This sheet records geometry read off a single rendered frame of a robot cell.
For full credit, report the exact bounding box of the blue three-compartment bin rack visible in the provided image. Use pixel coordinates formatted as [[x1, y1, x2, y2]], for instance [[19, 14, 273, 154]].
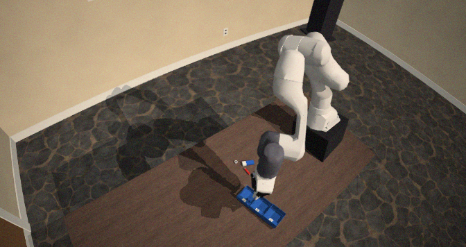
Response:
[[236, 185, 286, 228]]

